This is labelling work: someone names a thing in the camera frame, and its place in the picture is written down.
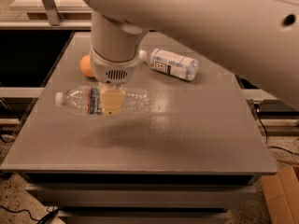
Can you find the metal rail frame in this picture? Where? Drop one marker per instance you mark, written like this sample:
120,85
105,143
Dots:
10,20

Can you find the cardboard box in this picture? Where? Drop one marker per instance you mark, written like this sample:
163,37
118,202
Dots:
281,193

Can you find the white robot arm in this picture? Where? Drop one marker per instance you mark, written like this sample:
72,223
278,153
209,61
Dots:
257,40

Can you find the white labelled bottle lying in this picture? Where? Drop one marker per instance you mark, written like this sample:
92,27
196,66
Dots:
170,63

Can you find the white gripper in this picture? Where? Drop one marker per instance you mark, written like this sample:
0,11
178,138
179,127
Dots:
112,69

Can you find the white shelf behind glass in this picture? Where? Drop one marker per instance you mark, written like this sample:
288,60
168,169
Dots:
64,9

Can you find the clear water bottle blue label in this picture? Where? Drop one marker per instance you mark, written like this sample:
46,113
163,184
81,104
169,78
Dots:
85,100

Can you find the orange ball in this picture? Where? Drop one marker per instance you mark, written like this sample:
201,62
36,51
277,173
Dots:
85,66

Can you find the grey drawer cabinet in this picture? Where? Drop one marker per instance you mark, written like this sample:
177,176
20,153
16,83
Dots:
137,199

